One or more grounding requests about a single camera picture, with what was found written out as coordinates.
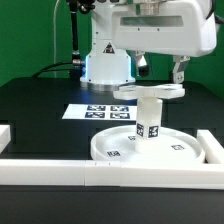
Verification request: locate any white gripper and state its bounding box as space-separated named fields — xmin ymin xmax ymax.
xmin=112 ymin=0 xmax=217 ymax=84

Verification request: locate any white cross-shaped table base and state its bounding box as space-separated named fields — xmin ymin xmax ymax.
xmin=113 ymin=84 xmax=185 ymax=100

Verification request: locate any white round table top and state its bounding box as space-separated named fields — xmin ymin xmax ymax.
xmin=91 ymin=125 xmax=205 ymax=164

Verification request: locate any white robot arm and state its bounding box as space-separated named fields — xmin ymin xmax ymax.
xmin=79 ymin=0 xmax=222 ymax=91

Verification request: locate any white marker sheet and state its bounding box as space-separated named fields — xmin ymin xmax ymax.
xmin=63 ymin=104 xmax=137 ymax=121

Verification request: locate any white right fence bar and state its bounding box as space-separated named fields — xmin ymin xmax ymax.
xmin=197 ymin=130 xmax=224 ymax=164

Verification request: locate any white fence bar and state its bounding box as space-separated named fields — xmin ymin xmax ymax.
xmin=197 ymin=130 xmax=224 ymax=164
xmin=0 ymin=159 xmax=224 ymax=190
xmin=0 ymin=125 xmax=11 ymax=154

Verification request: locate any white left fence bar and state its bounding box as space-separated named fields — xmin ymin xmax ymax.
xmin=0 ymin=125 xmax=11 ymax=154

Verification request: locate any white front fence bar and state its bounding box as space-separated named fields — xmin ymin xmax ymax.
xmin=0 ymin=159 xmax=224 ymax=190

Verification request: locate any black camera stand pole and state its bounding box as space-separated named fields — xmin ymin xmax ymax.
xmin=66 ymin=0 xmax=95 ymax=81

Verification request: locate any black cable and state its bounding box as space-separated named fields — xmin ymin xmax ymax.
xmin=31 ymin=60 xmax=86 ymax=79

